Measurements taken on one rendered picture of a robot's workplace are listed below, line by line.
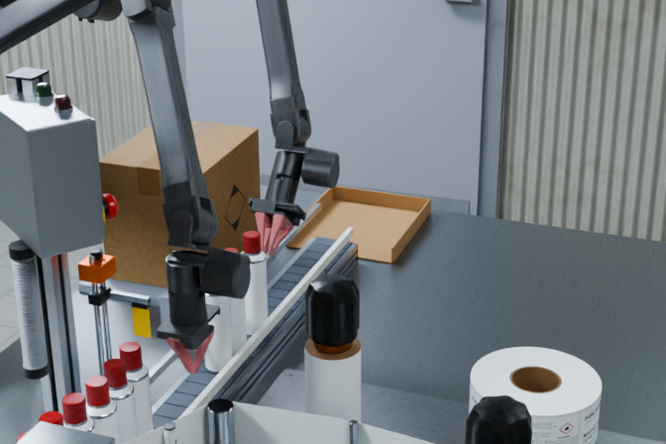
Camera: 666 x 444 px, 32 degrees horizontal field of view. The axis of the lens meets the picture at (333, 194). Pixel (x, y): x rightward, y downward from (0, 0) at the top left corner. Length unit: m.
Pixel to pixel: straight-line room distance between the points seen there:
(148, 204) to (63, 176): 0.83
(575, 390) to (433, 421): 0.28
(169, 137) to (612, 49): 2.66
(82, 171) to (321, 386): 0.50
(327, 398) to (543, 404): 0.33
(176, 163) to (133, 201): 0.66
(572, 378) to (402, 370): 0.47
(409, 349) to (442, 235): 0.54
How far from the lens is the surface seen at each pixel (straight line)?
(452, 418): 2.03
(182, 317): 1.83
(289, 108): 2.27
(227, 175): 2.50
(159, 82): 1.86
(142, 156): 2.49
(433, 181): 4.52
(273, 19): 2.30
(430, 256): 2.69
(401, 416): 2.02
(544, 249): 2.75
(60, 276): 1.88
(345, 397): 1.85
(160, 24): 1.88
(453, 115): 4.41
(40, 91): 1.72
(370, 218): 2.87
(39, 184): 1.63
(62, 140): 1.62
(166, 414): 2.05
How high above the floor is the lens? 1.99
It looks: 23 degrees down
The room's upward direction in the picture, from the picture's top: straight up
